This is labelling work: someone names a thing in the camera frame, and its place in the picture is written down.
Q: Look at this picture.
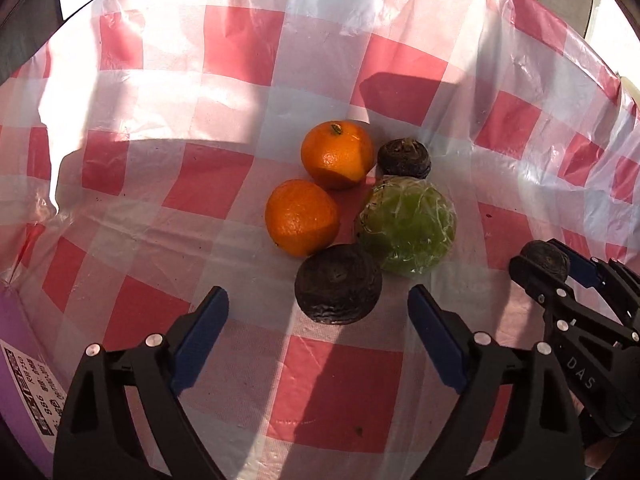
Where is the red white checkered plastic tablecloth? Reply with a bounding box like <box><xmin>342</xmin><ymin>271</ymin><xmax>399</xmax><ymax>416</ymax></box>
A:
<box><xmin>0</xmin><ymin>0</ymin><xmax>640</xmax><ymax>480</ymax></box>

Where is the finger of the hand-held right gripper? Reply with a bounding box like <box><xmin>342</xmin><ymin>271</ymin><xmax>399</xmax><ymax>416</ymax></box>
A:
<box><xmin>509</xmin><ymin>254</ymin><xmax>640</xmax><ymax>439</ymax></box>
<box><xmin>549</xmin><ymin>239</ymin><xmax>640</xmax><ymax>332</ymax></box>

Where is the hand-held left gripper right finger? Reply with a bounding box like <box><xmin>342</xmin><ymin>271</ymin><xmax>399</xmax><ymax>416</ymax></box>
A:
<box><xmin>407</xmin><ymin>284</ymin><xmax>586</xmax><ymax>480</ymax></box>

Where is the orange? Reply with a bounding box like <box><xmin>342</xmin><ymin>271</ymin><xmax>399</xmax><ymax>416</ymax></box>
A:
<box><xmin>265</xmin><ymin>179</ymin><xmax>341</xmax><ymax>258</ymax></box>
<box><xmin>300</xmin><ymin>120</ymin><xmax>375</xmax><ymax>191</ymax></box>

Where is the large dark water chestnut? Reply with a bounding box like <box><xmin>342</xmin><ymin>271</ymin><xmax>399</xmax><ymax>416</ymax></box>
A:
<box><xmin>294</xmin><ymin>243</ymin><xmax>383</xmax><ymax>325</ymax></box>

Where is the purple box with white label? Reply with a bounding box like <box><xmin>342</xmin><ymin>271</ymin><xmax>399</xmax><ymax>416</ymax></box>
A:
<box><xmin>0</xmin><ymin>282</ymin><xmax>68</xmax><ymax>478</ymax></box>

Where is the green fruit in plastic wrap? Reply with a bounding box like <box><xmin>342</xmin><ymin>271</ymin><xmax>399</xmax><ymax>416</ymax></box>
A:
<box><xmin>356</xmin><ymin>176</ymin><xmax>457</xmax><ymax>276</ymax></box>

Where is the small dark water chestnut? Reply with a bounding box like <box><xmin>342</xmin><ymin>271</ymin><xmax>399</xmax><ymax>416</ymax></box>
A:
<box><xmin>376</xmin><ymin>137</ymin><xmax>432</xmax><ymax>180</ymax></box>

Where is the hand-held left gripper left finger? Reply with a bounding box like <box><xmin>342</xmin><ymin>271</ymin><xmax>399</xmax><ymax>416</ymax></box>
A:
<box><xmin>52</xmin><ymin>286</ymin><xmax>230</xmax><ymax>480</ymax></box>

